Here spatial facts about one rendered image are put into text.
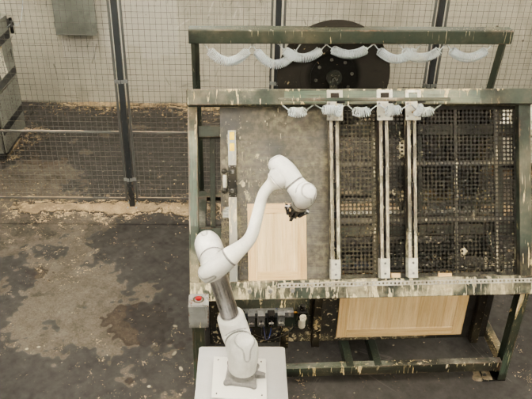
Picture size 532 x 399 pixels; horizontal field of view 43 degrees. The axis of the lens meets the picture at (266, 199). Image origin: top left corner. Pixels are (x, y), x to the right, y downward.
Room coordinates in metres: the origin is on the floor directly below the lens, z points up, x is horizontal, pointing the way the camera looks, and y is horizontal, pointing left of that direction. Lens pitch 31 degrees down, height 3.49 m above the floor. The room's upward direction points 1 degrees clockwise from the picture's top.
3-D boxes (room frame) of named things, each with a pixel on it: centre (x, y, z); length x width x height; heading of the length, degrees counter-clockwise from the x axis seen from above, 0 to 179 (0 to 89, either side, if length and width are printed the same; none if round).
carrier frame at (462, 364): (4.06, -0.58, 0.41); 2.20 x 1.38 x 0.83; 94
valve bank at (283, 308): (3.24, -0.05, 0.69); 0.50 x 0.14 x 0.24; 94
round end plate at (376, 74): (4.47, -0.45, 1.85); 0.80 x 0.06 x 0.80; 94
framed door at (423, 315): (3.63, -0.97, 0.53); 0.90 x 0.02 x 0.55; 94
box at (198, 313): (3.13, 0.39, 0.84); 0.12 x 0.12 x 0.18; 4
